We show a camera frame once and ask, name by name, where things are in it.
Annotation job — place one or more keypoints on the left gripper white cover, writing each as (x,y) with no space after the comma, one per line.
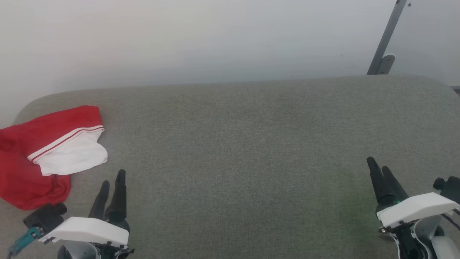
(90,230)

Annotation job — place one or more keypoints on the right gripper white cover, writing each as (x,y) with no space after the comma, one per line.
(417,208)

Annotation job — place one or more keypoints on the red white basketball jersey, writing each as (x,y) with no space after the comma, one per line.
(25,158)

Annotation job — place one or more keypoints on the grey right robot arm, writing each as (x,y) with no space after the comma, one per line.
(444,248)

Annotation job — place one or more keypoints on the grey pole bracket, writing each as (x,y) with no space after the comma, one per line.
(386,64)

